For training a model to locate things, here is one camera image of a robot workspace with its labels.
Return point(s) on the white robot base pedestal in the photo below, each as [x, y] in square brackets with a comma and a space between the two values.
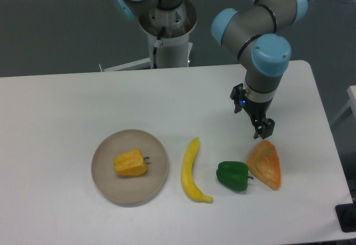
[167, 38]

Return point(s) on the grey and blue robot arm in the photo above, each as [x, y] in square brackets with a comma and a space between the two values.
[251, 37]

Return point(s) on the white furniture at right edge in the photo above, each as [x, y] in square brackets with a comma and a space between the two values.
[346, 110]

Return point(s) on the green bell pepper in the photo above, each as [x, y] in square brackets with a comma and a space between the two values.
[234, 175]

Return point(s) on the black device at table edge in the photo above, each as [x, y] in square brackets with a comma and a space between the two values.
[346, 217]

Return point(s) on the yellow banana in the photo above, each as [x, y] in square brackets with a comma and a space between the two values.
[187, 180]

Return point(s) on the yellow bell pepper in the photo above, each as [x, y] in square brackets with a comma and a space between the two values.
[130, 164]

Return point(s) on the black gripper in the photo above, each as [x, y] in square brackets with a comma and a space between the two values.
[264, 127]

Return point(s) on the orange triangular pastry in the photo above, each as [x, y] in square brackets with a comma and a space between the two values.
[263, 163]

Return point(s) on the beige round plate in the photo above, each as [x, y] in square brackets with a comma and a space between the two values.
[129, 191]

